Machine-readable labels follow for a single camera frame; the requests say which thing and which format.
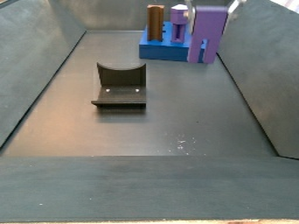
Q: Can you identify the black curved holder stand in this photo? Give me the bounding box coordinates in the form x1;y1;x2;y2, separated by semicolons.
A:
91;64;147;109

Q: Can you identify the brown arch block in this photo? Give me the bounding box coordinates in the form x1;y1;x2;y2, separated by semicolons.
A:
147;4;165;41

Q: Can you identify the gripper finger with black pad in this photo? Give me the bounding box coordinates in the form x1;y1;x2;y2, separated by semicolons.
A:
185;0;197;33

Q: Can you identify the purple double-square block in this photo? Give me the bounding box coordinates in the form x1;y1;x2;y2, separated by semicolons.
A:
187;5;229;64

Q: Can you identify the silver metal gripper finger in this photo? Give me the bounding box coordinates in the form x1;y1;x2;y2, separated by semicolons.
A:
229;0;247;22

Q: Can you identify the purple hexagon-top block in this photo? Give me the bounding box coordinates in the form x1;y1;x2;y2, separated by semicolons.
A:
171;4;189;43

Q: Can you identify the blue shape-sorter base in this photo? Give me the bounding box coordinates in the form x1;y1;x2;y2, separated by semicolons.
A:
139;22;193;62

